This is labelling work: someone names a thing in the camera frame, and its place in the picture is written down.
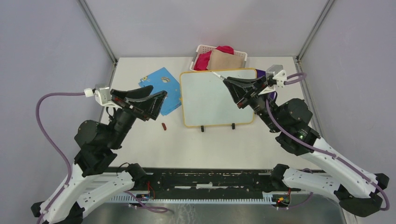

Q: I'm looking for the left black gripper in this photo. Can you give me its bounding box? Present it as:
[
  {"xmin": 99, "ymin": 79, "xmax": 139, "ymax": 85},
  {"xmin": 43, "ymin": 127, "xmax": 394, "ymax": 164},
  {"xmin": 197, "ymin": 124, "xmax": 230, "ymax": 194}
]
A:
[{"xmin": 109, "ymin": 84, "xmax": 170, "ymax": 148}]

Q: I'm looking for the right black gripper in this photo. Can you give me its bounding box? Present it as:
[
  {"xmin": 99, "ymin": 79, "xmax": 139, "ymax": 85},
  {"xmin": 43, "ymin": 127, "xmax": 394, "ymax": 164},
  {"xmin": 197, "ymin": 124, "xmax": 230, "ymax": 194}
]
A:
[{"xmin": 223, "ymin": 75, "xmax": 283, "ymax": 132}]

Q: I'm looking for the yellow framed whiteboard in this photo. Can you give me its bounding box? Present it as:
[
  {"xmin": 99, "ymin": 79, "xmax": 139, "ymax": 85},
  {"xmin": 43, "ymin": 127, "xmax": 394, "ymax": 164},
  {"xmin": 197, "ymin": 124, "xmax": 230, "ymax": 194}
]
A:
[{"xmin": 179, "ymin": 68, "xmax": 257, "ymax": 127}]

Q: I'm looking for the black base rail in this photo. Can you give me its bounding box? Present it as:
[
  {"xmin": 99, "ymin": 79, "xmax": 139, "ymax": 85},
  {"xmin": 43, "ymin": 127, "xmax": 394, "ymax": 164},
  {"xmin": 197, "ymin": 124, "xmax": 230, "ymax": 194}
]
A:
[{"xmin": 130, "ymin": 168, "xmax": 289, "ymax": 200}]

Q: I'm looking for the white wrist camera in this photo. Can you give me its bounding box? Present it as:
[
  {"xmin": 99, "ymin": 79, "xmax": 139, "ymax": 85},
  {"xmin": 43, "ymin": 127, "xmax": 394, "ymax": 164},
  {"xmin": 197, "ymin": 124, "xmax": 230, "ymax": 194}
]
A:
[
  {"xmin": 259, "ymin": 64, "xmax": 287, "ymax": 95},
  {"xmin": 84, "ymin": 84, "xmax": 119, "ymax": 108}
]

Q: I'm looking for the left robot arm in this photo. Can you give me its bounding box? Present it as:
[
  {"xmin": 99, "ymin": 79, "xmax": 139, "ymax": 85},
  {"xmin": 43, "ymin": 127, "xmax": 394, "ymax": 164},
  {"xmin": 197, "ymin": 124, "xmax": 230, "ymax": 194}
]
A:
[{"xmin": 31, "ymin": 84, "xmax": 167, "ymax": 224}]

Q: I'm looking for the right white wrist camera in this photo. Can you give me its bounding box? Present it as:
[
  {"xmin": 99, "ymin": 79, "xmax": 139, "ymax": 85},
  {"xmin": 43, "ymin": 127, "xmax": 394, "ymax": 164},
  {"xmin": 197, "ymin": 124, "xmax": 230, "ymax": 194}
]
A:
[{"xmin": 259, "ymin": 64, "xmax": 287, "ymax": 95}]

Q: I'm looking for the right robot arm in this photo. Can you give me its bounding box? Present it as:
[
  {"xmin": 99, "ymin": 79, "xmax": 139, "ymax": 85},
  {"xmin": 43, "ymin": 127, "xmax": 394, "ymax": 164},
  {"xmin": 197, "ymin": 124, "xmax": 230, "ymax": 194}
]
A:
[{"xmin": 223, "ymin": 77, "xmax": 390, "ymax": 217}]

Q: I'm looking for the white marker pen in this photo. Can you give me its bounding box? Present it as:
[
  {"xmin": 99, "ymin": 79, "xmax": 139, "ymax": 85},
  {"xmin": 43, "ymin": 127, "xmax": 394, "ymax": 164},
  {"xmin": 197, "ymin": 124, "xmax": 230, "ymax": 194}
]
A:
[{"xmin": 212, "ymin": 71, "xmax": 225, "ymax": 81}]

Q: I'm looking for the red cloth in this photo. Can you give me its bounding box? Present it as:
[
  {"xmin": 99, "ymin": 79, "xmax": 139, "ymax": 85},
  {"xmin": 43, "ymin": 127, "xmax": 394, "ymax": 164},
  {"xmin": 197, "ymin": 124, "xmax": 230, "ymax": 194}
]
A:
[{"xmin": 193, "ymin": 45, "xmax": 234, "ymax": 71}]

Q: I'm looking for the white comb cable duct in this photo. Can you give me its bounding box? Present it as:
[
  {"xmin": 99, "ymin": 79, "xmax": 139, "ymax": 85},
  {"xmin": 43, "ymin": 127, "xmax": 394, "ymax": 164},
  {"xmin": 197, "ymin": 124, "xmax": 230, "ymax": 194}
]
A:
[{"xmin": 107, "ymin": 193, "xmax": 276, "ymax": 205}]

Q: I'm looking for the purple cloth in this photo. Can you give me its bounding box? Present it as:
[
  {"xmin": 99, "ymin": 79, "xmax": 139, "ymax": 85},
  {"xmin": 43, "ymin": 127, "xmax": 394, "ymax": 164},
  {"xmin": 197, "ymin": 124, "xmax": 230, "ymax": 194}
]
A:
[{"xmin": 256, "ymin": 69, "xmax": 277, "ymax": 101}]

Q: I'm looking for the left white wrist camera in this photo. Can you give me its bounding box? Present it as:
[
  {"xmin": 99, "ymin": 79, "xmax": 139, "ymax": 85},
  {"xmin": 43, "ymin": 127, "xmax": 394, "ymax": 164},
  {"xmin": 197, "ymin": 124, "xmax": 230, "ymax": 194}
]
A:
[{"xmin": 84, "ymin": 84, "xmax": 119, "ymax": 108}]

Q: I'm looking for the beige cloth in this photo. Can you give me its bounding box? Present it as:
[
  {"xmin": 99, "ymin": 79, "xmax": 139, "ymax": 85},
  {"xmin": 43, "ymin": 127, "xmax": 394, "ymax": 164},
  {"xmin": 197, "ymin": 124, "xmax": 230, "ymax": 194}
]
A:
[{"xmin": 207, "ymin": 49, "xmax": 244, "ymax": 70}]

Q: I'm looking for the white plastic basket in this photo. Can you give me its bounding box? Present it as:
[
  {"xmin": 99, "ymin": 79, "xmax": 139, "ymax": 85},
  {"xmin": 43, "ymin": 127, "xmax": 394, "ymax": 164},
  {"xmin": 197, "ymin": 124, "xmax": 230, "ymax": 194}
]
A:
[{"xmin": 190, "ymin": 45, "xmax": 248, "ymax": 71}]

